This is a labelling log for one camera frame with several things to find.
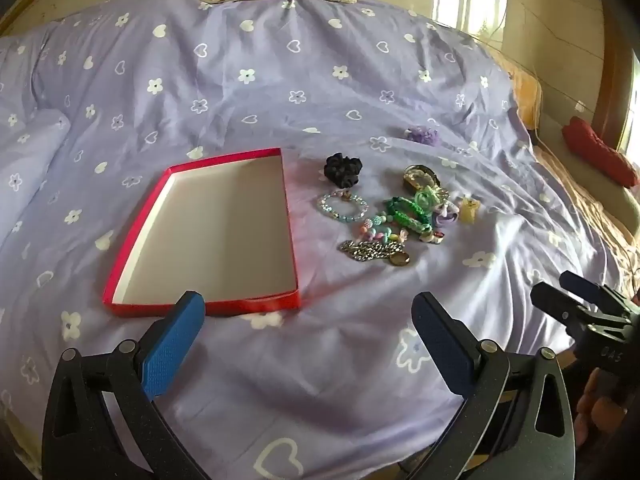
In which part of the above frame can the orange mattress pad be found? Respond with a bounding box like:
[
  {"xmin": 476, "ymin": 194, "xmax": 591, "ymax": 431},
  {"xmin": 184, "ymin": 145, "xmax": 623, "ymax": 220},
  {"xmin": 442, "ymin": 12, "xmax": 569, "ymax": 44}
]
[{"xmin": 487, "ymin": 47, "xmax": 640, "ymax": 291}]

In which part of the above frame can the red shallow cardboard box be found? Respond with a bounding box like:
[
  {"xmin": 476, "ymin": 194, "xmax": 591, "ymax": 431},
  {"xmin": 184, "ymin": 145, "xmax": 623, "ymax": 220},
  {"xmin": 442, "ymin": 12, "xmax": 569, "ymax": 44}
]
[{"xmin": 102, "ymin": 147, "xmax": 301, "ymax": 318}]

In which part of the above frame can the green braided bracelet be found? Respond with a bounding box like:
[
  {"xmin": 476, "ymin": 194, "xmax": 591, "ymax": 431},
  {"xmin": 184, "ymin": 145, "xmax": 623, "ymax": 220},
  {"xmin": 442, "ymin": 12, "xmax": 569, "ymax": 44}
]
[{"xmin": 384, "ymin": 196, "xmax": 433, "ymax": 235}]

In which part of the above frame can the colourful chunky bead bracelet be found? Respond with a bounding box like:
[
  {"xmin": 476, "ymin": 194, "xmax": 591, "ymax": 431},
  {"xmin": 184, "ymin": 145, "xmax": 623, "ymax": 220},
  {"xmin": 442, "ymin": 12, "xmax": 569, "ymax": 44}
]
[{"xmin": 356, "ymin": 215, "xmax": 408, "ymax": 243}]

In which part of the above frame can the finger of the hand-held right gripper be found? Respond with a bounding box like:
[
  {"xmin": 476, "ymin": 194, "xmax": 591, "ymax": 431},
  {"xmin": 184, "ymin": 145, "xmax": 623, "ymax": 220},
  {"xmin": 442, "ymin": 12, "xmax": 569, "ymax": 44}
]
[
  {"xmin": 559, "ymin": 270, "xmax": 626, "ymax": 314},
  {"xmin": 531, "ymin": 282, "xmax": 587, "ymax": 334}
]

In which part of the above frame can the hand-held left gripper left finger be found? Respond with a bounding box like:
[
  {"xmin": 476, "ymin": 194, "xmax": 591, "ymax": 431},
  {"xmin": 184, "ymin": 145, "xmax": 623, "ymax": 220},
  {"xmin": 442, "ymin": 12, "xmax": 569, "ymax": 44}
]
[{"xmin": 42, "ymin": 290, "xmax": 211, "ymax": 480}]

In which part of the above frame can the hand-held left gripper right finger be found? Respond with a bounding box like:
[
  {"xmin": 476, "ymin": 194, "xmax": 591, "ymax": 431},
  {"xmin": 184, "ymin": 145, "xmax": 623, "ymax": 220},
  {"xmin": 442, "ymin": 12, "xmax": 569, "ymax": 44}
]
[{"xmin": 397, "ymin": 291, "xmax": 576, "ymax": 480}]

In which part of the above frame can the purple scrunchie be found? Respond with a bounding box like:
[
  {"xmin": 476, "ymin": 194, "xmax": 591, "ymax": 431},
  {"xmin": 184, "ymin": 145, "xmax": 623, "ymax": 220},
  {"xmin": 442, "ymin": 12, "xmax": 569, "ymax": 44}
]
[{"xmin": 404, "ymin": 126, "xmax": 441, "ymax": 147}]

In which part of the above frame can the clear blue beaded bracelet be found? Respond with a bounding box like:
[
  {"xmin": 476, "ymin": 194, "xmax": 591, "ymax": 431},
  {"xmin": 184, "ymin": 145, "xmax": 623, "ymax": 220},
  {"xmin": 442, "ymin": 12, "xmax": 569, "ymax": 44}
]
[{"xmin": 317, "ymin": 190, "xmax": 370, "ymax": 223}]

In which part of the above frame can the black scrunchie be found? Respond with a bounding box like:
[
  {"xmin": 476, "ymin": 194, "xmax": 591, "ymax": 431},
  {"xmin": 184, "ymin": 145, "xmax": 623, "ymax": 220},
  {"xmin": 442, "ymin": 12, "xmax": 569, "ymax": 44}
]
[{"xmin": 324, "ymin": 154, "xmax": 363, "ymax": 184}]

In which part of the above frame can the light green hair tie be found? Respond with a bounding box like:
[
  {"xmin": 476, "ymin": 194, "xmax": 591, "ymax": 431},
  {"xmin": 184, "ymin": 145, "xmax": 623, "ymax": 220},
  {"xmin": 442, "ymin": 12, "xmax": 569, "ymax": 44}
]
[{"xmin": 415, "ymin": 186, "xmax": 451, "ymax": 208}]

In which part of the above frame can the silver chain bracelet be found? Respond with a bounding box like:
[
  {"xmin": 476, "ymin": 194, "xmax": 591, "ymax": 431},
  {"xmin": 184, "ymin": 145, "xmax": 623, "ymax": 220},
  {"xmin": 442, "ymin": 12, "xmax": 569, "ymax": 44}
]
[{"xmin": 341, "ymin": 240, "xmax": 412, "ymax": 267}]

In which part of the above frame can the purple floral bed sheet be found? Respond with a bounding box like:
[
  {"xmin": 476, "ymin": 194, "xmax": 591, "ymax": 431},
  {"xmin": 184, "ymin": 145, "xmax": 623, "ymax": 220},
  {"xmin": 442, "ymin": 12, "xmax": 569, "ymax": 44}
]
[{"xmin": 0, "ymin": 0, "xmax": 631, "ymax": 480}]

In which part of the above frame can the person's right hand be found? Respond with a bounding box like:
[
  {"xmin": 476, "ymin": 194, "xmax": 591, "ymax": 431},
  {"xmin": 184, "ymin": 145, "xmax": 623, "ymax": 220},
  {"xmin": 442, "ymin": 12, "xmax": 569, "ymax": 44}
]
[{"xmin": 575, "ymin": 367, "xmax": 633, "ymax": 448}]

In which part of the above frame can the purple hair tie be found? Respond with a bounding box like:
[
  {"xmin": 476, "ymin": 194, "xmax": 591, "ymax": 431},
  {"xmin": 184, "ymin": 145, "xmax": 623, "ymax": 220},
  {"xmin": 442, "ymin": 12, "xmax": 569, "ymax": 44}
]
[{"xmin": 431, "ymin": 202, "xmax": 461, "ymax": 226}]

